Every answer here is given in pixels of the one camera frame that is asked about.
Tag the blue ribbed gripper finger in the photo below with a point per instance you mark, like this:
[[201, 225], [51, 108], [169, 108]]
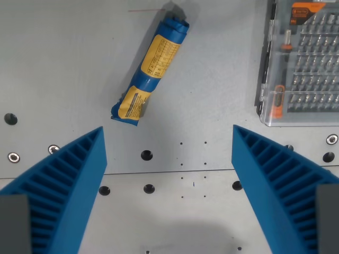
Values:
[[267, 182], [74, 185]]

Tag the rolled blue bag yellow label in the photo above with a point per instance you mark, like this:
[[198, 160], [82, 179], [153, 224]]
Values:
[[152, 72]]

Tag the silver socket head bolt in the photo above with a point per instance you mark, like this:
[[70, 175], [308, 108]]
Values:
[[332, 139], [53, 149], [13, 157]]

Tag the clear screwdriver bit set case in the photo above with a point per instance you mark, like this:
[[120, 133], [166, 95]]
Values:
[[302, 62]]

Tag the silver extension bit orange collar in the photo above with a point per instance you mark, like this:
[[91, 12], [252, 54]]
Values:
[[287, 42]]

